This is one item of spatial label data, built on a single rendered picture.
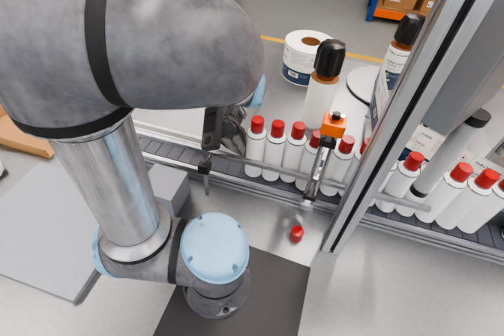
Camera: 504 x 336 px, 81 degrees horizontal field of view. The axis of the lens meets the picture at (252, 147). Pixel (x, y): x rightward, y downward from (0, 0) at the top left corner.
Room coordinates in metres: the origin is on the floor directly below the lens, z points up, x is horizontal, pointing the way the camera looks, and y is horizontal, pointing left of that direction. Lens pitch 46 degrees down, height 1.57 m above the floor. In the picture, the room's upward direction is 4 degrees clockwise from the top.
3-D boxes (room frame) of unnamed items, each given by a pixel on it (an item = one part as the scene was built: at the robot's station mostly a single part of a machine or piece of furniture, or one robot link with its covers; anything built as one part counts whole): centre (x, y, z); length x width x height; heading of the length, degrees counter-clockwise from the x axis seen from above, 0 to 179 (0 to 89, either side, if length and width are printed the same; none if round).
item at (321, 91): (0.81, -0.21, 1.03); 0.09 x 0.09 x 0.30
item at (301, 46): (1.13, -0.20, 0.95); 0.20 x 0.20 x 0.14
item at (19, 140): (0.75, 0.75, 0.85); 0.30 x 0.26 x 0.04; 77
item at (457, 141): (0.39, -0.35, 1.18); 0.04 x 0.04 x 0.21
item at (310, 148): (0.53, -0.16, 0.98); 0.05 x 0.05 x 0.20
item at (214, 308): (0.24, 0.05, 0.91); 0.15 x 0.15 x 0.10
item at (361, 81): (1.07, -0.53, 0.89); 0.31 x 0.31 x 0.01
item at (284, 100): (0.93, -0.44, 0.86); 0.80 x 0.67 x 0.05; 77
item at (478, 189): (0.44, -0.53, 0.98); 0.05 x 0.05 x 0.20
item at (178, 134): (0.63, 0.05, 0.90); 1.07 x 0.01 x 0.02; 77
